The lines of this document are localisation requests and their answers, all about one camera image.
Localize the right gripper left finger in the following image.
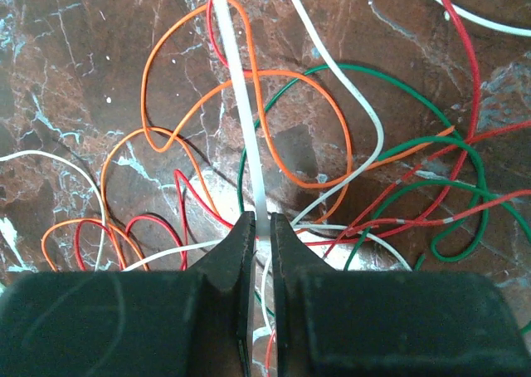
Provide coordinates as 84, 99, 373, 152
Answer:
1, 212, 256, 376

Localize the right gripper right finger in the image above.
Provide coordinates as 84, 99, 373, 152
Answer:
270, 213, 530, 376

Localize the green wire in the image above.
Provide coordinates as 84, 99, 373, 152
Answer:
238, 63, 531, 336

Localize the orange wire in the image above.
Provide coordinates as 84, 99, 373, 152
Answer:
41, 0, 456, 272

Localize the thin red wire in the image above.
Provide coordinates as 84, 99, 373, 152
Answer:
73, 0, 531, 377

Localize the long white zip tie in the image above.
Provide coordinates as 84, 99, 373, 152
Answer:
206, 0, 273, 377

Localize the white wire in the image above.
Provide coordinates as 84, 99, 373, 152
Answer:
0, 0, 531, 349

